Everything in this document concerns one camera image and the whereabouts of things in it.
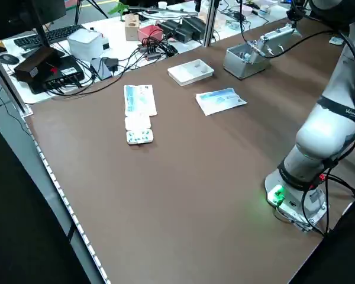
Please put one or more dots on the grey power adapter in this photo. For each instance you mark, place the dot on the grey power adapter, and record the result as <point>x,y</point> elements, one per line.
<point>101,68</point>

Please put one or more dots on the black computer monitor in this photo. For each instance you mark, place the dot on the black computer monitor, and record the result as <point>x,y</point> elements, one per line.
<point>23,14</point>

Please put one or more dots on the blue white gauze packet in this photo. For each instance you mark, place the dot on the blue white gauze packet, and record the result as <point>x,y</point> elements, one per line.
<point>335,40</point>

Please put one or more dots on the white pill box blue dots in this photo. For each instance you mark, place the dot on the white pill box blue dots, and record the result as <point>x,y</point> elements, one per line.
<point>139,137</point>

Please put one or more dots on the white paper cup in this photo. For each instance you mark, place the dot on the white paper cup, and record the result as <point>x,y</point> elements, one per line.
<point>162,5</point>

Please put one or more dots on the black computer mouse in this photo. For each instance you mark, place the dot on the black computer mouse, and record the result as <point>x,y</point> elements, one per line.
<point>9,58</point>

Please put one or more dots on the wide blue white flat packet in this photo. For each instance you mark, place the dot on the wide blue white flat packet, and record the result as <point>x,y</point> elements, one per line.
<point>220,102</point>

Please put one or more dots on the plain white small box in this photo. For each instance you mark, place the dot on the plain white small box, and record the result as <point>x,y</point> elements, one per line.
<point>137,122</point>

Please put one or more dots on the black USB hub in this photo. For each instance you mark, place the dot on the black USB hub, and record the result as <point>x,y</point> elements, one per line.
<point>149,51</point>

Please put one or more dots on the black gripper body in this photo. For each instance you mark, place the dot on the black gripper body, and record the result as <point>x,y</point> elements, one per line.
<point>294,15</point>

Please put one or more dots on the black charger block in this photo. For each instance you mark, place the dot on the black charger block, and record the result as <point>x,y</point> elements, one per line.
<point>196,26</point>
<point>176,32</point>

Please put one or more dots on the aluminium post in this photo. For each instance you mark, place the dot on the aluminium post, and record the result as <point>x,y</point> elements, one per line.
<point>211,20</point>

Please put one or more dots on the wooden block holder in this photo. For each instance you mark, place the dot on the wooden block holder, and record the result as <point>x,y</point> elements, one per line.
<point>132,28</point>

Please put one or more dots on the white plastic partition tray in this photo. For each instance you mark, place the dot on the white plastic partition tray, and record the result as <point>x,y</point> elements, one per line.
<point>180,76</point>

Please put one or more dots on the long blue white flat packet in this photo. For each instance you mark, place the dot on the long blue white flat packet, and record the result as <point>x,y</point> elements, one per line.
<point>139,99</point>

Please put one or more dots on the white cube box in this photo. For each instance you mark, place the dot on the white cube box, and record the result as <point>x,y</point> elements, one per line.
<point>84,44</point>

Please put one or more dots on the black network switch box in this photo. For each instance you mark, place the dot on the black network switch box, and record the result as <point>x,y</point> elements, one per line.
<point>62,69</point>

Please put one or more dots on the aluminium first-aid case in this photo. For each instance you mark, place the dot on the aluminium first-aid case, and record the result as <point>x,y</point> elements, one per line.
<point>242,69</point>

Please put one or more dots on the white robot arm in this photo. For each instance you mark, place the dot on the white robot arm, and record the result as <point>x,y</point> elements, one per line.
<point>319,133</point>

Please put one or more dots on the small blue printed packet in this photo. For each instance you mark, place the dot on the small blue printed packet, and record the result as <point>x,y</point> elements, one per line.
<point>235,25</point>

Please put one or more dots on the brown cardboard box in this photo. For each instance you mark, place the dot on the brown cardboard box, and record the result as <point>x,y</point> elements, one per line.
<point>37,63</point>

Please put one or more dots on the red open box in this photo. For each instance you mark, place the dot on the red open box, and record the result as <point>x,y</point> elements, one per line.
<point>150,34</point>

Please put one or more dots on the aluminium table edge rail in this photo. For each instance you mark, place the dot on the aluminium table edge rail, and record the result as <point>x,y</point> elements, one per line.
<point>47,165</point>

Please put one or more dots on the black keyboard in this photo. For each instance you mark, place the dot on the black keyboard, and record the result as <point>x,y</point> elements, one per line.
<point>56,34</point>

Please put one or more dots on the green plant leaf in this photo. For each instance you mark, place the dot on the green plant leaf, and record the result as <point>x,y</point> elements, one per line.
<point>118,9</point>

